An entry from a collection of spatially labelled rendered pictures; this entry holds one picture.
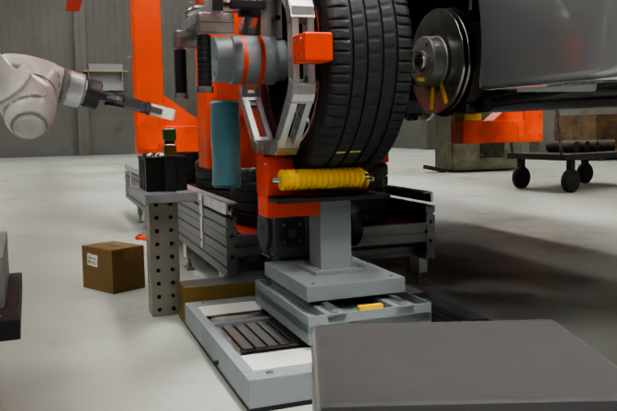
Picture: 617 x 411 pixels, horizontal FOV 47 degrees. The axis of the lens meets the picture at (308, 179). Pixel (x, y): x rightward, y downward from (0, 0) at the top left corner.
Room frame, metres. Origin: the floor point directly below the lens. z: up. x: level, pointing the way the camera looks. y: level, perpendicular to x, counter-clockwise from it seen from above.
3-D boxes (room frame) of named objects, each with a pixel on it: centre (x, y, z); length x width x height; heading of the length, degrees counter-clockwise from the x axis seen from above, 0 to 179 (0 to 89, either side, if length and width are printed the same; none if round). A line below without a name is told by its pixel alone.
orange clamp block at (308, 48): (1.79, -0.02, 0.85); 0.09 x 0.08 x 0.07; 20
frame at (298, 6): (2.08, 0.10, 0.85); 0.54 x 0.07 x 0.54; 20
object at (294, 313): (2.10, -0.08, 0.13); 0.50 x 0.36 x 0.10; 20
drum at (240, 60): (2.06, 0.17, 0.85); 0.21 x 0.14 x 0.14; 110
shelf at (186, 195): (2.50, 0.52, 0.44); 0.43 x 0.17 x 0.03; 20
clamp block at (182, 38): (2.17, 0.35, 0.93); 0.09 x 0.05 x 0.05; 110
